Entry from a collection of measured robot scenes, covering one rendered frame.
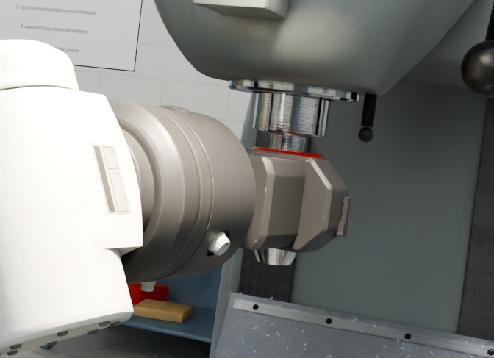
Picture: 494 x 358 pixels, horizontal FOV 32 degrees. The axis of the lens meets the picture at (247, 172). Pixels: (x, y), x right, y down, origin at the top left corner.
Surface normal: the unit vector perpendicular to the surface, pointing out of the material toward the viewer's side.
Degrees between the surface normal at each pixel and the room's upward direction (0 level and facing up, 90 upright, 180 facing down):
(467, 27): 90
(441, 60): 135
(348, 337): 64
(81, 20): 90
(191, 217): 98
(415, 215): 90
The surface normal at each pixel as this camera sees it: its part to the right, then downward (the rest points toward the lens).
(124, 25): -0.34, 0.01
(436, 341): -0.25, -0.44
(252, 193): 0.86, -0.01
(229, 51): -0.40, 0.65
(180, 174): 0.26, -0.15
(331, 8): -0.07, 0.19
